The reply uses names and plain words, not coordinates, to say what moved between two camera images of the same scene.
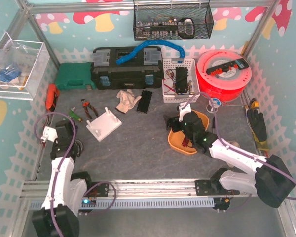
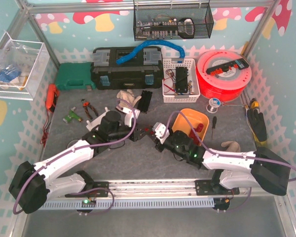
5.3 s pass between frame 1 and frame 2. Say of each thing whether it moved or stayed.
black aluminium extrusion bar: stayed
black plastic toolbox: stayed
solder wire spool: stayed
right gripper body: moved
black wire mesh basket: stayed
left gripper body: moved
